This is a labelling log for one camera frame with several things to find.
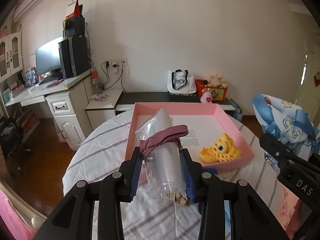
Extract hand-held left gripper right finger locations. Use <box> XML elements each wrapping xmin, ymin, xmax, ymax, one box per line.
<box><xmin>179</xmin><ymin>148</ymin><xmax>292</xmax><ymax>240</ymax></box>

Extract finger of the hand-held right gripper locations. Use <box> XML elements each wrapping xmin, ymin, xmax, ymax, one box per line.
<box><xmin>259</xmin><ymin>132</ymin><xmax>320</xmax><ymax>174</ymax></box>

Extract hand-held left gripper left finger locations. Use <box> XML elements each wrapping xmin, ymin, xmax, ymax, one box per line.
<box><xmin>32</xmin><ymin>147</ymin><xmax>147</xmax><ymax>240</ymax></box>

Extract light blue printed cloth bag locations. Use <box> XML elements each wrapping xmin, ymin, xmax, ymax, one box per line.
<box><xmin>251</xmin><ymin>93</ymin><xmax>320</xmax><ymax>161</ymax></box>

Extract yellow crochet fish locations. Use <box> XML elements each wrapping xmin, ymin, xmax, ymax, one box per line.
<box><xmin>199</xmin><ymin>133</ymin><xmax>241</xmax><ymax>165</ymax></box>

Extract pink cardboard box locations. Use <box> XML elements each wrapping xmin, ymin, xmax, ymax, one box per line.
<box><xmin>124</xmin><ymin>102</ymin><xmax>255</xmax><ymax>183</ymax></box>

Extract pale pink floral quilt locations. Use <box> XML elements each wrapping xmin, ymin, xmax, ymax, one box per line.
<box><xmin>279</xmin><ymin>184</ymin><xmax>312</xmax><ymax>240</ymax></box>

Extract white striped quilted cover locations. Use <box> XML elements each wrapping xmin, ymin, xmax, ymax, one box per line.
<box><xmin>62</xmin><ymin>109</ymin><xmax>283</xmax><ymax>240</ymax></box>

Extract white side table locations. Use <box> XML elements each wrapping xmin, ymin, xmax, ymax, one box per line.
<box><xmin>85</xmin><ymin>89</ymin><xmax>123</xmax><ymax>117</ymax></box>

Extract black low bench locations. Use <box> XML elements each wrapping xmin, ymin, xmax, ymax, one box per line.
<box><xmin>116</xmin><ymin>92</ymin><xmax>236</xmax><ymax>112</ymax></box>

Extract red toy box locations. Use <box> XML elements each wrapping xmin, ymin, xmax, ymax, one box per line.
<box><xmin>194</xmin><ymin>79</ymin><xmax>229</xmax><ymax>102</ymax></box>

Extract pink plush toy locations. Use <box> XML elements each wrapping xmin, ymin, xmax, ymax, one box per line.
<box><xmin>200</xmin><ymin>86</ymin><xmax>214</xmax><ymax>104</ymax></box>

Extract beige plush toy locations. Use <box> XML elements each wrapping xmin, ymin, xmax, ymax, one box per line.
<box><xmin>206</xmin><ymin>74</ymin><xmax>228</xmax><ymax>88</ymax></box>

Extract white tote bag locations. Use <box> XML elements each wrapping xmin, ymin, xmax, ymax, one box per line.
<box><xmin>167</xmin><ymin>69</ymin><xmax>197</xmax><ymax>94</ymax></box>

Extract white desk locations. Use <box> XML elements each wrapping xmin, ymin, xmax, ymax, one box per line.
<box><xmin>4</xmin><ymin>67</ymin><xmax>97</xmax><ymax>151</ymax></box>

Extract pink pens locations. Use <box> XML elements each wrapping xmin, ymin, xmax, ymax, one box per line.
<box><xmin>45</xmin><ymin>79</ymin><xmax>64</xmax><ymax>89</ymax></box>

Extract black office chair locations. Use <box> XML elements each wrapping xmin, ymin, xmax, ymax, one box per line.
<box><xmin>0</xmin><ymin>116</ymin><xmax>32</xmax><ymax>176</ymax></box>

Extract black keyboard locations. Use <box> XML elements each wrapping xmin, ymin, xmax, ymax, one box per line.
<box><xmin>39</xmin><ymin>74</ymin><xmax>63</xmax><ymax>85</ymax></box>

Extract bright pink blanket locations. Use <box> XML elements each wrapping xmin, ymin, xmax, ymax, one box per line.
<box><xmin>0</xmin><ymin>189</ymin><xmax>36</xmax><ymax>240</ymax></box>

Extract black computer tower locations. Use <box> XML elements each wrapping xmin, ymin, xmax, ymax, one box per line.
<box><xmin>58</xmin><ymin>35</ymin><xmax>91</xmax><ymax>79</ymax></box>

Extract blue and white boxes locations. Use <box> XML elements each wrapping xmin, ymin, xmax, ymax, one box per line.
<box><xmin>24</xmin><ymin>67</ymin><xmax>37</xmax><ymax>86</ymax></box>

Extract black computer monitor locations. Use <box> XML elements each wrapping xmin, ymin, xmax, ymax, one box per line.
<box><xmin>35</xmin><ymin>36</ymin><xmax>63</xmax><ymax>77</ymax></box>

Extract stack of books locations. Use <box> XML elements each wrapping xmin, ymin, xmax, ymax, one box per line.
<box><xmin>1</xmin><ymin>82</ymin><xmax>26</xmax><ymax>101</ymax></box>

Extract black box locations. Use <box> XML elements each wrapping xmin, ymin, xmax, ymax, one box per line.
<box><xmin>62</xmin><ymin>16</ymin><xmax>86</xmax><ymax>39</ymax></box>

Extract white glass-door cabinet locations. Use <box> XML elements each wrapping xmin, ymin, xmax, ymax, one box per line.
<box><xmin>0</xmin><ymin>31</ymin><xmax>23</xmax><ymax>82</ymax></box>

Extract red and white paper bag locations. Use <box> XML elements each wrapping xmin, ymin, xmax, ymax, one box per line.
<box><xmin>65</xmin><ymin>0</ymin><xmax>83</xmax><ymax>20</ymax></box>

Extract white air conditioner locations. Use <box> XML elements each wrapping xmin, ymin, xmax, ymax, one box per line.
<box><xmin>13</xmin><ymin>0</ymin><xmax>51</xmax><ymax>22</ymax></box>

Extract black power cable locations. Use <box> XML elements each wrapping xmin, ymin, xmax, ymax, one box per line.
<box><xmin>121</xmin><ymin>64</ymin><xmax>127</xmax><ymax>91</ymax></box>
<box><xmin>101</xmin><ymin>62</ymin><xmax>111</xmax><ymax>90</ymax></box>

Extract cream bed frame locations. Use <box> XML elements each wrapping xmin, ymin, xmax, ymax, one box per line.
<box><xmin>0</xmin><ymin>177</ymin><xmax>53</xmax><ymax>232</ymax></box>

